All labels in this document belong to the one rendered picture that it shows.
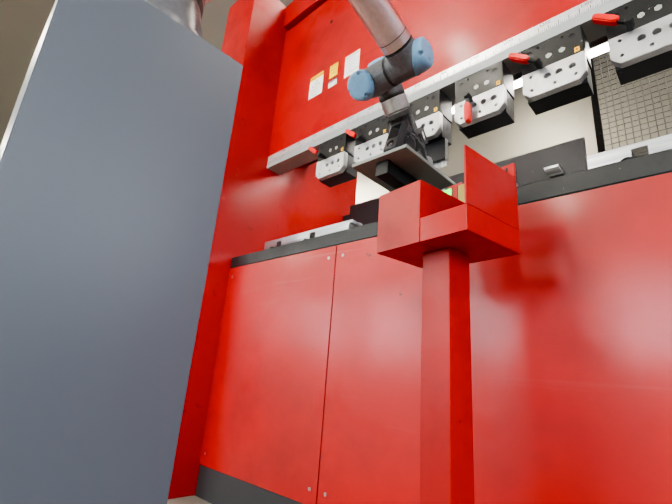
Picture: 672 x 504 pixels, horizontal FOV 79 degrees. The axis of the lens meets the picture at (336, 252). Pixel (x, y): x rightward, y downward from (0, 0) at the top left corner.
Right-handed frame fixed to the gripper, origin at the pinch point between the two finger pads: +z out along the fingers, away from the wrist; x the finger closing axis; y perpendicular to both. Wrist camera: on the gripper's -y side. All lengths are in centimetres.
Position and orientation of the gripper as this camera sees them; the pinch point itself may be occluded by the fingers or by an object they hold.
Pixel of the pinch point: (418, 179)
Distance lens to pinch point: 125.7
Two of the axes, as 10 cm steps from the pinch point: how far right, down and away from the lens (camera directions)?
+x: -7.4, 1.5, 6.6
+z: 3.8, 9.0, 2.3
